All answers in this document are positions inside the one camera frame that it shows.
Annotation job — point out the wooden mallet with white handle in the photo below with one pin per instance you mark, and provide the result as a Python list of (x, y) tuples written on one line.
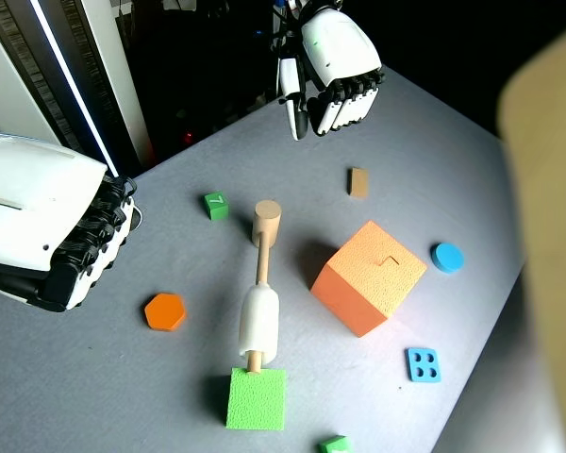
[(260, 321)]

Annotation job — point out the small green cube with number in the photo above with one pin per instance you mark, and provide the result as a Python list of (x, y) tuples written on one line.
[(217, 207)]

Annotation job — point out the blue round disc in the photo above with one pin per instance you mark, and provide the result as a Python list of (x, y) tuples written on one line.
[(447, 257)]

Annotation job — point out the blue square block with holes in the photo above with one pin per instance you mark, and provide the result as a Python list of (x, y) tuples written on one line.
[(412, 365)]

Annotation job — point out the large green foam cube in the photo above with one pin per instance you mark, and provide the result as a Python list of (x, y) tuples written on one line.
[(257, 401)]

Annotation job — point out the brown wooden rectangular block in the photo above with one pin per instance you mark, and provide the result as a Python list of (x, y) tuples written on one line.
[(358, 182)]

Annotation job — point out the small plain green cube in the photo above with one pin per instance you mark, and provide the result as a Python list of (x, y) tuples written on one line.
[(335, 446)]

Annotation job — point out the large orange foam cube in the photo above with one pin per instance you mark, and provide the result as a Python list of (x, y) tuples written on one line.
[(354, 302)]

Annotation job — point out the grey table cloth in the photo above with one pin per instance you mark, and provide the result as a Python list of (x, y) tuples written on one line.
[(122, 377)]

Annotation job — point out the orange hexagon block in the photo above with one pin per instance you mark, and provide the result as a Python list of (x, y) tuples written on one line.
[(165, 311)]

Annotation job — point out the white cabinet with lit strip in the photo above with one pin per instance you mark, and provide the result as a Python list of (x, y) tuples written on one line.
[(108, 71)]

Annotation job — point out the blurry beige board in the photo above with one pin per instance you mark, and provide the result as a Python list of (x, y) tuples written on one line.
[(556, 236)]

